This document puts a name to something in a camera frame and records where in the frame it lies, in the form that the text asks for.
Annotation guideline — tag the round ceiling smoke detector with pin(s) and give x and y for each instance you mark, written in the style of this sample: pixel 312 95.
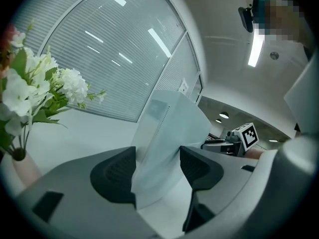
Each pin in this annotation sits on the round ceiling smoke detector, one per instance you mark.
pixel 274 55

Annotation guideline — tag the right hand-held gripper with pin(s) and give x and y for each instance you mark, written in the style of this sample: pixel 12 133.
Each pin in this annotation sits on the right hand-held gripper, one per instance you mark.
pixel 246 137

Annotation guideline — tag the black head-mounted camera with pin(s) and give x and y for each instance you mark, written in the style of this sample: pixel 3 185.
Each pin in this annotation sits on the black head-mounted camera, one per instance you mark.
pixel 246 16

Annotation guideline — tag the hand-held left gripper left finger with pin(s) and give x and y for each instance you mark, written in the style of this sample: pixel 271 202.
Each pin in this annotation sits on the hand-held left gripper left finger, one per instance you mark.
pixel 74 180

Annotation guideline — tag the translucent white object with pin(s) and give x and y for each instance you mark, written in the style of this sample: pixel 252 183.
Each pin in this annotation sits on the translucent white object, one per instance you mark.
pixel 169 133

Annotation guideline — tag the pale pink vase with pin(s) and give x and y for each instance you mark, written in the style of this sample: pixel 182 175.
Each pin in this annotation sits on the pale pink vase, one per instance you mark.
pixel 25 168

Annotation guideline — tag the white artificial flower bouquet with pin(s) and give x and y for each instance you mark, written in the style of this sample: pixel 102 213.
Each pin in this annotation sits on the white artificial flower bouquet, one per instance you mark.
pixel 32 83

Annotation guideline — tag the white window blinds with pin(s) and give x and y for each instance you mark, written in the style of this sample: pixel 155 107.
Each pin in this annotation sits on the white window blinds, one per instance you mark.
pixel 112 53

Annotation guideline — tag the long ceiling light strip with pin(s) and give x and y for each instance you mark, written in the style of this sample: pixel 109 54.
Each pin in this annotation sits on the long ceiling light strip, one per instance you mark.
pixel 256 48

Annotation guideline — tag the person's right forearm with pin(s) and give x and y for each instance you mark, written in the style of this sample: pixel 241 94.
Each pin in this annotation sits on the person's right forearm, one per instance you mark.
pixel 254 154

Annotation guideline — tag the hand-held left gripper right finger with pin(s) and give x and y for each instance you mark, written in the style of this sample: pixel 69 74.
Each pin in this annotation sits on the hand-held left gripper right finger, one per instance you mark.
pixel 224 168

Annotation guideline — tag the white paper notice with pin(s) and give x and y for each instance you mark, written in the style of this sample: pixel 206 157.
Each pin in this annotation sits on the white paper notice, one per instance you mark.
pixel 184 86

